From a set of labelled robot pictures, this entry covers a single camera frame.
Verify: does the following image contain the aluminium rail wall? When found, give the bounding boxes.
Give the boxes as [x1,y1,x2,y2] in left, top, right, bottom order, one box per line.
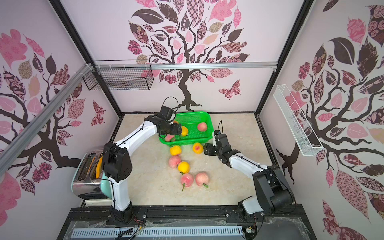
[96,62,278,70]
[1,63,92,175]

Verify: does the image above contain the yellow red peach below basket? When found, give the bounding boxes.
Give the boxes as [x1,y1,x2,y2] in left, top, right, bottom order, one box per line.
[193,143,204,154]

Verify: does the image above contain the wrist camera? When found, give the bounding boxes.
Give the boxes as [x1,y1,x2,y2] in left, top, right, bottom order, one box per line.
[213,130,228,143]
[159,106,175,121]

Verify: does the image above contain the mint and chrome toaster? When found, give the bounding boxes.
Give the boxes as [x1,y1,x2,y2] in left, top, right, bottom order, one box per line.
[71,149,112,201]

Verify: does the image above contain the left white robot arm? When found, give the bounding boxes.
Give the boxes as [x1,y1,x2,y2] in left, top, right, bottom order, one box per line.
[102,115,182,223]

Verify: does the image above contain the white wire wall shelf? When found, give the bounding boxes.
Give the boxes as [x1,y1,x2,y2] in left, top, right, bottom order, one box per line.
[273,85,324,157]

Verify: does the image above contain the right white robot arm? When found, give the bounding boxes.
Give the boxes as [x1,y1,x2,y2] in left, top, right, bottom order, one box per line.
[204,140,296,215]

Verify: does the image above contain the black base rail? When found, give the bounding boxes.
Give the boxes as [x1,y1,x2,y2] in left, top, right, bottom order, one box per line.
[58,205,316,240]

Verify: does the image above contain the white slotted cable duct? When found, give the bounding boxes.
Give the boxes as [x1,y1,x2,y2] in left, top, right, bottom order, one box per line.
[69,226,244,240]

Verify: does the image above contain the aluminium rail back wall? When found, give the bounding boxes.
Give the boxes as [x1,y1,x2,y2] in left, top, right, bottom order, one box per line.
[96,62,278,70]

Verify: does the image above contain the green plastic basket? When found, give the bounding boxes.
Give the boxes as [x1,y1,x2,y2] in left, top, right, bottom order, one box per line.
[159,112,214,146]

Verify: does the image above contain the pink peach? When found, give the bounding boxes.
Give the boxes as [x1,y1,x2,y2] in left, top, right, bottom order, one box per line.
[197,122,208,132]
[195,172,210,188]
[164,135,176,142]
[168,155,182,169]
[181,173,194,191]

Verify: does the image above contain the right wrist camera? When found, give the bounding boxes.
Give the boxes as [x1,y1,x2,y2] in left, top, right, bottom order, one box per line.
[213,130,228,143]

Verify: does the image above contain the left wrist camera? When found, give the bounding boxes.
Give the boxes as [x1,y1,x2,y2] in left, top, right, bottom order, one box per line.
[159,106,175,121]

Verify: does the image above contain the black wire wall basket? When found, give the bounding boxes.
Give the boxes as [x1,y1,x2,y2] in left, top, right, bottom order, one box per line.
[83,59,155,91]

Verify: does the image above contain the yellow peach with green leaf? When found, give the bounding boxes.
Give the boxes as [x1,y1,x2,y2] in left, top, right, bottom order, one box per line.
[181,126,189,137]

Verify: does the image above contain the aluminium rail left wall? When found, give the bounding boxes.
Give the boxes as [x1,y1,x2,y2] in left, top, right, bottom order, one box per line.
[1,63,92,175]

